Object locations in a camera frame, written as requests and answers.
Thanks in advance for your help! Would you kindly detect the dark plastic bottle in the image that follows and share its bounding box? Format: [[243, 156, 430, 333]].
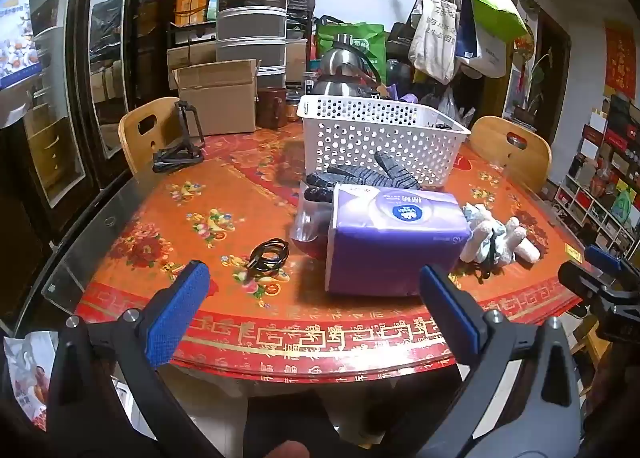
[[387, 58, 413, 85]]

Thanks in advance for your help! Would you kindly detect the white printed snack bag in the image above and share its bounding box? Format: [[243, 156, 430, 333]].
[[4, 331, 61, 431]]

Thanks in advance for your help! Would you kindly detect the purple tissue pack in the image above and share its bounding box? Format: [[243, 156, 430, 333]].
[[325, 183, 472, 298]]

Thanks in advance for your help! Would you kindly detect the grey striped knit glove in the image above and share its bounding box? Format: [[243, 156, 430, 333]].
[[306, 150, 423, 204]]

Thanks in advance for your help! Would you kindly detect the orange box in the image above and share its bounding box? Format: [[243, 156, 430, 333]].
[[174, 0, 211, 24]]

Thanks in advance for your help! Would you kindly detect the brown cardboard box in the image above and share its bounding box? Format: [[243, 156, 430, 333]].
[[172, 59, 261, 137]]

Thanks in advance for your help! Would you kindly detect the person's left hand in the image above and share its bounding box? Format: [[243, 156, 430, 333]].
[[265, 440, 312, 458]]

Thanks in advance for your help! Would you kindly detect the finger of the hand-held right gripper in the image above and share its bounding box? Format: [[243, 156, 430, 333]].
[[559, 260, 621, 304], [586, 245, 640, 289]]

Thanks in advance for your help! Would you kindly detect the wooden chair with rounded slot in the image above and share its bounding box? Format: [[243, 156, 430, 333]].
[[470, 115, 552, 194], [118, 97, 183, 179]]

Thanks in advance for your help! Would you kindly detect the black coiled cord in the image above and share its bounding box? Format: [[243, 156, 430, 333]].
[[248, 238, 291, 279]]

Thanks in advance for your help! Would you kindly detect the white plastic drawer tower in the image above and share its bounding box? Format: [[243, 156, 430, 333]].
[[216, 0, 290, 84]]

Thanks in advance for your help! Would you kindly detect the steel kettle with tall lid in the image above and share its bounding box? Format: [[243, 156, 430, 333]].
[[320, 33, 372, 78]]

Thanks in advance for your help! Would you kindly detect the black folding phone stand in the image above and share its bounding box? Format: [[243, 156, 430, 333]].
[[152, 100, 206, 174]]

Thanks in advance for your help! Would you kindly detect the green shopping bag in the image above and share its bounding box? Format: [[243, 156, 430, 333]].
[[315, 20, 387, 86]]

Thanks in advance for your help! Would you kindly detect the clear plastic bag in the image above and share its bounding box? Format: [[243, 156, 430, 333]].
[[290, 183, 341, 261]]

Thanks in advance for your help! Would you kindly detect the beige canvas tote bag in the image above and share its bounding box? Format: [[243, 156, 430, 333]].
[[408, 0, 461, 85]]

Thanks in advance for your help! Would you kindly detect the potted plant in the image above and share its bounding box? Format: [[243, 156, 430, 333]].
[[515, 50, 553, 124]]

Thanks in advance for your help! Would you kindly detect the dark glass-door cabinet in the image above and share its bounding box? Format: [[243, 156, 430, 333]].
[[0, 0, 196, 339]]

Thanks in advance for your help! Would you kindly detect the dark blue hanging bag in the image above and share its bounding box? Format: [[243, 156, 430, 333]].
[[455, 0, 483, 61]]

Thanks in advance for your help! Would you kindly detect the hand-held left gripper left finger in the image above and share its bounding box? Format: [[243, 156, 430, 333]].
[[47, 260, 236, 458]]

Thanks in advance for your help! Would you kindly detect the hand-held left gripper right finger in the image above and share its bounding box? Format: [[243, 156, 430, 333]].
[[415, 264, 583, 458]]

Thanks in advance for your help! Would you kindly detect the red floral tablecloth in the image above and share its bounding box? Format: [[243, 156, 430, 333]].
[[75, 125, 596, 384]]

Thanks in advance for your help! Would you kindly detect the white cubby shelf unit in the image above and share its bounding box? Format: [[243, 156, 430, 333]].
[[552, 93, 640, 261]]

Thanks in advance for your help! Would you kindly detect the white hanging bag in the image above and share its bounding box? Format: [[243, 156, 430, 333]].
[[460, 30, 508, 79]]

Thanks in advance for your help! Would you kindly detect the white perforated plastic basket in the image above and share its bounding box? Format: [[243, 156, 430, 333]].
[[297, 94, 472, 189]]

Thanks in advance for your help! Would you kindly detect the steel kettle with brown handle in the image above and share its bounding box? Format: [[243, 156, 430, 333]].
[[311, 75, 372, 99]]

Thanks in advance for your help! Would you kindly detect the red wall poster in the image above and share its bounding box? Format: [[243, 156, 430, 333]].
[[604, 20, 637, 100]]

